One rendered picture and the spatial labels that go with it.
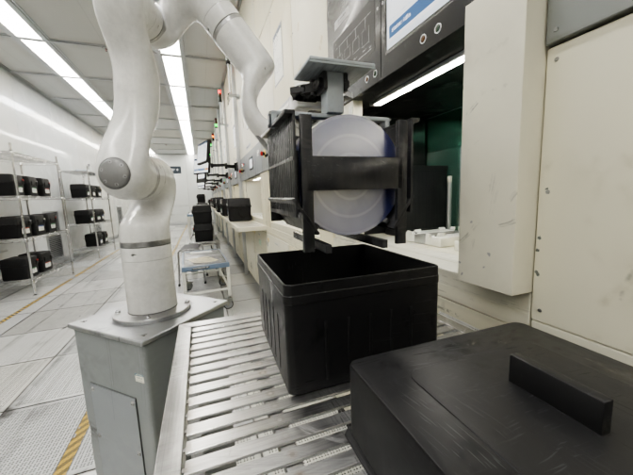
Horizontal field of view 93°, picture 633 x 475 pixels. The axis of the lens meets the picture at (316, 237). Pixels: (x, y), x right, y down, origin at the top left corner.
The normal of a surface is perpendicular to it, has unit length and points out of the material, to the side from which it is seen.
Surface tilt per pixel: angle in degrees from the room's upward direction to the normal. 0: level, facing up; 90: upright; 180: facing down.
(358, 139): 91
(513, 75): 90
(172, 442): 0
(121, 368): 90
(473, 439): 0
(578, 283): 90
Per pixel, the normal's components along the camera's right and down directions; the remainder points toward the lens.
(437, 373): -0.04, -0.99
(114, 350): -0.41, 0.14
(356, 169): 0.33, 0.13
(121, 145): 0.18, -0.34
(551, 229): -0.93, 0.08
